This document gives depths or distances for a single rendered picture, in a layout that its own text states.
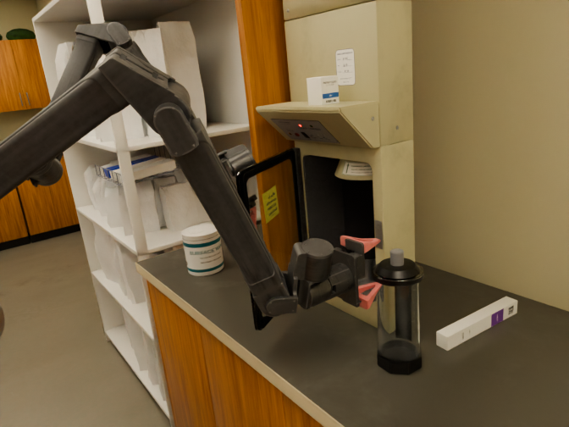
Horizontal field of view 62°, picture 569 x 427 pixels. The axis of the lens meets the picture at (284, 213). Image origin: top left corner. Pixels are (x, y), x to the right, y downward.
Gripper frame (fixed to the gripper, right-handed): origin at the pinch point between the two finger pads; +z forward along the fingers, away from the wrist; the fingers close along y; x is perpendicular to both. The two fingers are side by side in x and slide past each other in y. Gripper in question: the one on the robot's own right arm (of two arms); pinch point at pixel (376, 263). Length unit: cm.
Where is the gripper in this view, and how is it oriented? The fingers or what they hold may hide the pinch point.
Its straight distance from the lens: 99.1
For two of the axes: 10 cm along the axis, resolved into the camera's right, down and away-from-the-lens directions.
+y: -1.0, -9.5, -2.8
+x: -5.8, -1.8, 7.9
